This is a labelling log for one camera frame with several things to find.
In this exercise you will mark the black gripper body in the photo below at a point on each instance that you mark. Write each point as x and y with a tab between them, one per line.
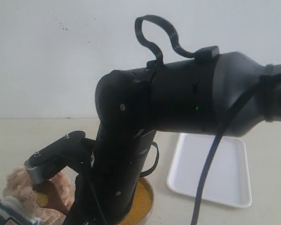
105	190

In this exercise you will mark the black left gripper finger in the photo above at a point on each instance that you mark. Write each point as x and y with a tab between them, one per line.
72	150

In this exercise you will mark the dark wooden spoon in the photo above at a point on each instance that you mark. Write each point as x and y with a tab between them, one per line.
48	197

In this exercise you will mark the teddy bear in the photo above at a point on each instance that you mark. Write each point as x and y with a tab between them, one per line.
18	205

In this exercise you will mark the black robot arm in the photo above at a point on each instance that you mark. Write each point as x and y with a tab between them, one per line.
209	93

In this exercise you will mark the steel bowl of yellow millet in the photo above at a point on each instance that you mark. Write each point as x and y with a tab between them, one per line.
142	205

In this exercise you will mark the white rectangular plastic tray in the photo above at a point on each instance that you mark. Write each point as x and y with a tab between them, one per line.
228	180

